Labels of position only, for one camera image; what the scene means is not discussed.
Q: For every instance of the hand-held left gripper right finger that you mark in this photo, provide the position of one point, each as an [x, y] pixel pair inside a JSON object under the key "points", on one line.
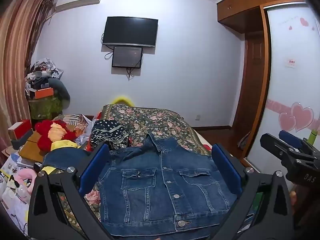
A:
{"points": [[226, 170]]}

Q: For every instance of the pile of mixed clutter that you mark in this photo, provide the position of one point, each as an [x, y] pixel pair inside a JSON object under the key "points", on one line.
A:
{"points": [[42, 72]]}

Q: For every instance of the striped brown curtain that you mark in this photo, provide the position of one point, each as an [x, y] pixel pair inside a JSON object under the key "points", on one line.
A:
{"points": [[17, 42]]}

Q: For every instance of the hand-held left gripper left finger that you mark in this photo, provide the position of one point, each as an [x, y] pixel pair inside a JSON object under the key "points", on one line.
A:
{"points": [[96, 170]]}

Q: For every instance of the yellow fuzzy object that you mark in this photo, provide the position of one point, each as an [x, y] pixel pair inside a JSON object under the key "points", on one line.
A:
{"points": [[123, 100]]}

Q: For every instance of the black white patterned cloth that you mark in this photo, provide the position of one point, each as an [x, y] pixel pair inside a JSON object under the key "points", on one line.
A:
{"points": [[110, 133]]}

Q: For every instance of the orange box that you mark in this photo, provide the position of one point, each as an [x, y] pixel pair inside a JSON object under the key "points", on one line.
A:
{"points": [[44, 93]]}

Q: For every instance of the white wall socket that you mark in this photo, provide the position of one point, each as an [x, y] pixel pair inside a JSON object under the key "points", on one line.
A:
{"points": [[198, 117]]}

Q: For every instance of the white heart-print sliding door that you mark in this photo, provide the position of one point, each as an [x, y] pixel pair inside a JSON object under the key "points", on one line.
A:
{"points": [[287, 85]]}

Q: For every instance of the red plush toy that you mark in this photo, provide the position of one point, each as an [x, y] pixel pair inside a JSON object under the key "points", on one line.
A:
{"points": [[45, 135]]}

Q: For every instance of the yellow cloth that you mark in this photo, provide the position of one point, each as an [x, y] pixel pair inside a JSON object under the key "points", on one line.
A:
{"points": [[63, 145]]}

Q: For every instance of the green bottle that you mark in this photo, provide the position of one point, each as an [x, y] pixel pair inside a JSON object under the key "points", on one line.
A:
{"points": [[313, 136]]}

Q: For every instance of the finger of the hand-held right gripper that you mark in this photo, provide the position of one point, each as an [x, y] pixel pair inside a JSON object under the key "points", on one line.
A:
{"points": [[276, 147], [290, 137]]}

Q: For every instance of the black wall television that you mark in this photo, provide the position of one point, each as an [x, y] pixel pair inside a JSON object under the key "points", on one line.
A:
{"points": [[130, 31]]}

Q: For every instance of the dark floral blanket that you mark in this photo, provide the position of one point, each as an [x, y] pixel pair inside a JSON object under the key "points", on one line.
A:
{"points": [[155, 120]]}

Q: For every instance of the red box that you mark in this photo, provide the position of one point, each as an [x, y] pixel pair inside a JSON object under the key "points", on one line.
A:
{"points": [[21, 128]]}

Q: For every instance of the small black wall monitor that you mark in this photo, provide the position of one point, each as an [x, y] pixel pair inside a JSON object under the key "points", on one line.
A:
{"points": [[127, 57]]}

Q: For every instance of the grey striped bag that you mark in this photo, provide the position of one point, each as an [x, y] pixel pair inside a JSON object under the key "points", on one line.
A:
{"points": [[243, 140]]}

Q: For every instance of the brown cardboard box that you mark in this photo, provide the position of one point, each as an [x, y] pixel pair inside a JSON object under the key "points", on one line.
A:
{"points": [[31, 147]]}

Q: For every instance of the wooden wardrobe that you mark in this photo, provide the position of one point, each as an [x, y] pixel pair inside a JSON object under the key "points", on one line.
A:
{"points": [[240, 7]]}

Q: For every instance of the blue denim jacket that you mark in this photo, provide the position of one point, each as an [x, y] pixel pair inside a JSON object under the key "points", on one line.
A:
{"points": [[160, 187]]}

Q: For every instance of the pink neck pillow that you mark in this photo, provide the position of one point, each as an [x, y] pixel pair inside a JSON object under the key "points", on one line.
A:
{"points": [[25, 177]]}

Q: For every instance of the wooden room door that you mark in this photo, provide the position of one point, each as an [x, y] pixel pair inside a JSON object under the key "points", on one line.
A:
{"points": [[250, 87]]}

